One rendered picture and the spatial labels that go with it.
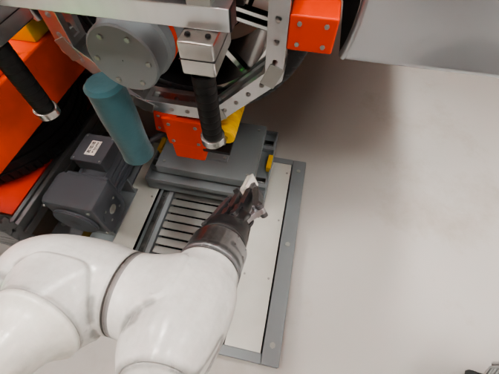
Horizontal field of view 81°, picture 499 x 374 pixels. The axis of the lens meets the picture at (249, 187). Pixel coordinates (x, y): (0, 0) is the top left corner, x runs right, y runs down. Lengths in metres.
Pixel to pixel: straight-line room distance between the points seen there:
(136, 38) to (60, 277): 0.37
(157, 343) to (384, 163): 1.43
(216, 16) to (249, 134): 0.89
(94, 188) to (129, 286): 0.68
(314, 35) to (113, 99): 0.44
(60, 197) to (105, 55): 0.55
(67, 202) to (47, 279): 0.66
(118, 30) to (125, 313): 0.42
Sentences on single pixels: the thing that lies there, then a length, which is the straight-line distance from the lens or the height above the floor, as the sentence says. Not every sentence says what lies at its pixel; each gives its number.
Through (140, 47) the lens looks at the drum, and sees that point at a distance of 0.56.
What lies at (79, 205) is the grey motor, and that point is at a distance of 1.00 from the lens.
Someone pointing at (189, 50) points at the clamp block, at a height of 0.94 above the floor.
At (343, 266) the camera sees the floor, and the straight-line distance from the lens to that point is 1.28.
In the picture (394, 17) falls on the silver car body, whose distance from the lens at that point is 0.73.
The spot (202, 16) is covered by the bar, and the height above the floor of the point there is 0.97.
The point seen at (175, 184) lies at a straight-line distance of 1.24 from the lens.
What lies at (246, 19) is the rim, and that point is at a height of 0.81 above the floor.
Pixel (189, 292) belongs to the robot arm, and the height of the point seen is 0.85.
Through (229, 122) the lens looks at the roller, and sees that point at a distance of 0.88.
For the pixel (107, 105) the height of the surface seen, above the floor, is 0.71.
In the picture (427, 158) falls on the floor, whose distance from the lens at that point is 1.72.
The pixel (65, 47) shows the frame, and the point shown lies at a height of 0.75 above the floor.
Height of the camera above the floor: 1.17
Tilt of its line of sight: 58 degrees down
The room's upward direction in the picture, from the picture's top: straight up
